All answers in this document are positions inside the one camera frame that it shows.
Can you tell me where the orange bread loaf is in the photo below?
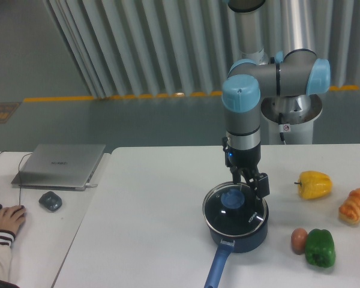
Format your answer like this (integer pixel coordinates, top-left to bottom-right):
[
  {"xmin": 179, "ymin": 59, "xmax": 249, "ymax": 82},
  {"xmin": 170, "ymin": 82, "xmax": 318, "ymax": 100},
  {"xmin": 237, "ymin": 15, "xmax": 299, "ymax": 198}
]
[{"xmin": 338, "ymin": 188, "xmax": 360, "ymax": 224}]

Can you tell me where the white striped sleeve forearm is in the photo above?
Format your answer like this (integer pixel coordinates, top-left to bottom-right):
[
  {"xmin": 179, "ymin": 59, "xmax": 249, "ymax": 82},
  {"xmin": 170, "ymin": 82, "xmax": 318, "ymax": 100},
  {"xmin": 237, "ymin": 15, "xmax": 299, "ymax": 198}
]
[{"xmin": 0, "ymin": 230, "xmax": 16, "ymax": 281}]

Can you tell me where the dark blue saucepan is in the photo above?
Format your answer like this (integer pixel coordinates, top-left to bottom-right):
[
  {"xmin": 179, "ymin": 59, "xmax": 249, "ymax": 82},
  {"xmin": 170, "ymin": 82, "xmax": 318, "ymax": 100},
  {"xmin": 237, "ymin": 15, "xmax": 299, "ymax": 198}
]
[{"xmin": 204, "ymin": 203, "xmax": 269, "ymax": 287}]

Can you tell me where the brown egg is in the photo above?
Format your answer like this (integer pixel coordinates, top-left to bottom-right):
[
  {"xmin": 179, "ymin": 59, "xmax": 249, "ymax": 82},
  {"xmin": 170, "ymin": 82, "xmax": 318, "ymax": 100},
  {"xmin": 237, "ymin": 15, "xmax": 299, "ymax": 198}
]
[{"xmin": 290, "ymin": 228, "xmax": 308, "ymax": 254}]

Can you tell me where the silver laptop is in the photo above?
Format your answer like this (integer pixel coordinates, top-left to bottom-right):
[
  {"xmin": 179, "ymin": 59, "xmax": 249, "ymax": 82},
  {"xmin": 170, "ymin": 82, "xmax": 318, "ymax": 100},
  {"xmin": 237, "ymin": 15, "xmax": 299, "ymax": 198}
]
[{"xmin": 11, "ymin": 144, "xmax": 106, "ymax": 191}]

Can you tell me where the glass lid with blue knob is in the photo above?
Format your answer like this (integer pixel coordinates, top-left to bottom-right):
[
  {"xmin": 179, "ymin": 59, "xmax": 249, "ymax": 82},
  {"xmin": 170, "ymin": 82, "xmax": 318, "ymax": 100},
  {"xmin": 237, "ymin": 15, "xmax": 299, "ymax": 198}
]
[{"xmin": 203, "ymin": 182, "xmax": 268, "ymax": 236}]

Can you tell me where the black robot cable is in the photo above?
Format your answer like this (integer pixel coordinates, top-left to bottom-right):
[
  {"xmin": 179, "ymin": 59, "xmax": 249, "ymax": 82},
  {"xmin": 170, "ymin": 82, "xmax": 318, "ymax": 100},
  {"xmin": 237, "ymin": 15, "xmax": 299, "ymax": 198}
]
[{"xmin": 277, "ymin": 112, "xmax": 287, "ymax": 145}]

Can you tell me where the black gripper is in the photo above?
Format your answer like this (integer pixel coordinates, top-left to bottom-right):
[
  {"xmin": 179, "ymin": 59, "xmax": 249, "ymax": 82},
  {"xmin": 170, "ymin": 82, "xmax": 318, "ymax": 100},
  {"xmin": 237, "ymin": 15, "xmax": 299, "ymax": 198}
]
[{"xmin": 222, "ymin": 137, "xmax": 270, "ymax": 199}]

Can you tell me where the black mouse cable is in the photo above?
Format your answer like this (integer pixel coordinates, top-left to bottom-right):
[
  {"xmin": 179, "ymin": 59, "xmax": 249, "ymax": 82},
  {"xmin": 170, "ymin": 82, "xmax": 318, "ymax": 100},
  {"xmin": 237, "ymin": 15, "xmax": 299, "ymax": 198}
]
[{"xmin": 17, "ymin": 152, "xmax": 34, "ymax": 208}]

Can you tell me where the yellow bell pepper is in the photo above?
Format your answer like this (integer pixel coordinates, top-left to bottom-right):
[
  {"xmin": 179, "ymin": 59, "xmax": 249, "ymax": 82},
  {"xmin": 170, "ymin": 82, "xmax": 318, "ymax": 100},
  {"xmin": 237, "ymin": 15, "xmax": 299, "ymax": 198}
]
[{"xmin": 294, "ymin": 170, "xmax": 333, "ymax": 200}]

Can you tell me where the green bell pepper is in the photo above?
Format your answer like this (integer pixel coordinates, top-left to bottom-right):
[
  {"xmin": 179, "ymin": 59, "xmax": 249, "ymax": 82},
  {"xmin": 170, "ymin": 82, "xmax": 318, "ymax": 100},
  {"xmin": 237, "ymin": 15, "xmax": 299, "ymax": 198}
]
[{"xmin": 305, "ymin": 229, "xmax": 336, "ymax": 268}]

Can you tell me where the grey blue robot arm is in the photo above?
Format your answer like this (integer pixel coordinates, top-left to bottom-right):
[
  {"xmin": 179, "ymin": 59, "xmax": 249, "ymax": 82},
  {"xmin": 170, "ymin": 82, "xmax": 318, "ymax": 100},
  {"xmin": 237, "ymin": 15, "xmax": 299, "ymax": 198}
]
[{"xmin": 221, "ymin": 1, "xmax": 331, "ymax": 199}]

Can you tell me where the person's hand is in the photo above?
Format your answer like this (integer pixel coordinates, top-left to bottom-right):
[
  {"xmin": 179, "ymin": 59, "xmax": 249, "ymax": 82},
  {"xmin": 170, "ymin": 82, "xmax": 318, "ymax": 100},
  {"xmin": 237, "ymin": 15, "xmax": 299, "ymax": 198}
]
[{"xmin": 0, "ymin": 205, "xmax": 26, "ymax": 235}]

